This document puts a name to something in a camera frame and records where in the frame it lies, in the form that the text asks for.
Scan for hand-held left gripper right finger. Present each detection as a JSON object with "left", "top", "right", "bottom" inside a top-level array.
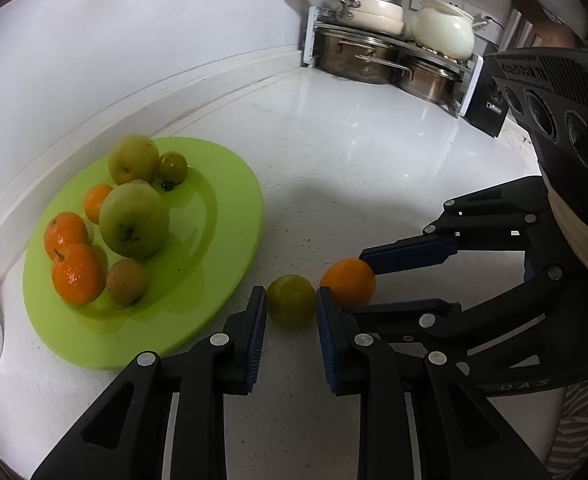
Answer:
[{"left": 315, "top": 286, "right": 555, "bottom": 480}]

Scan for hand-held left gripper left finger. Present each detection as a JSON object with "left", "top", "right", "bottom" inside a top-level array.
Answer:
[{"left": 30, "top": 285, "right": 268, "bottom": 480}]

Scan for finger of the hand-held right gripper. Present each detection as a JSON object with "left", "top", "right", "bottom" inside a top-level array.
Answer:
[
  {"left": 341, "top": 265, "right": 565, "bottom": 367},
  {"left": 359, "top": 176, "right": 550, "bottom": 276}
]

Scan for small green round fruit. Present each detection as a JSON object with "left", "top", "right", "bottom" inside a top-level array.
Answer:
[
  {"left": 266, "top": 274, "right": 317, "bottom": 330},
  {"left": 156, "top": 151, "right": 189, "bottom": 183}
]

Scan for small tangerine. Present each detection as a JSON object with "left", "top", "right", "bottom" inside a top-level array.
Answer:
[
  {"left": 83, "top": 184, "right": 115, "bottom": 225},
  {"left": 319, "top": 257, "right": 377, "bottom": 310}
]

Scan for green plate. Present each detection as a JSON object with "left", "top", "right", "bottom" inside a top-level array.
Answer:
[{"left": 22, "top": 137, "right": 266, "bottom": 372}]

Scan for small brown round fruit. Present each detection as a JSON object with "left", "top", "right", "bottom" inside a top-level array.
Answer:
[{"left": 106, "top": 258, "right": 150, "bottom": 307}]

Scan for large green apple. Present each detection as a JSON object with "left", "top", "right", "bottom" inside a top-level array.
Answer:
[{"left": 98, "top": 180, "right": 171, "bottom": 260}]

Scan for large orange with stem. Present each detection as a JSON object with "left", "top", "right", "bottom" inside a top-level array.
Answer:
[{"left": 51, "top": 243, "right": 106, "bottom": 306}]

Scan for smooth large orange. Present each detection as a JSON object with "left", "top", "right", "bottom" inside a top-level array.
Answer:
[{"left": 43, "top": 212, "right": 91, "bottom": 262}]

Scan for yellow-green apple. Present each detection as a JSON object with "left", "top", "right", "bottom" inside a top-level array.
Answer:
[{"left": 107, "top": 133, "right": 161, "bottom": 186}]

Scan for person's right forearm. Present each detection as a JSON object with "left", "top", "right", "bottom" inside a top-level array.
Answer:
[{"left": 544, "top": 175, "right": 588, "bottom": 306}]

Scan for black box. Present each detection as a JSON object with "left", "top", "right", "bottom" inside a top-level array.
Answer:
[{"left": 466, "top": 57, "right": 513, "bottom": 138}]

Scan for small steel pot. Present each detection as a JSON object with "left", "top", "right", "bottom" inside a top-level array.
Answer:
[{"left": 401, "top": 57, "right": 468, "bottom": 107}]

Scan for cream ceramic pot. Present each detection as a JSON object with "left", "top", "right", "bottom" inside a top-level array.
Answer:
[{"left": 411, "top": 1, "right": 490, "bottom": 60}]

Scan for wide steel pot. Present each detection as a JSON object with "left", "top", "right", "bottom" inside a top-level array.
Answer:
[{"left": 314, "top": 30, "right": 413, "bottom": 84}]

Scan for white frying pan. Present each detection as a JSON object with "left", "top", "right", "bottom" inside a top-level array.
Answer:
[{"left": 281, "top": 0, "right": 406, "bottom": 34}]

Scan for striped clothing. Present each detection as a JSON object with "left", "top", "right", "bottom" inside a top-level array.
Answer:
[{"left": 544, "top": 360, "right": 588, "bottom": 480}]

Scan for metal pot rack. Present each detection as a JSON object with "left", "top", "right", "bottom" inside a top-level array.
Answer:
[{"left": 301, "top": 5, "right": 485, "bottom": 118}]

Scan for white wall outlets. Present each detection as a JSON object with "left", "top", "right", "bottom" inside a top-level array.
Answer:
[{"left": 426, "top": 0, "right": 505, "bottom": 43}]

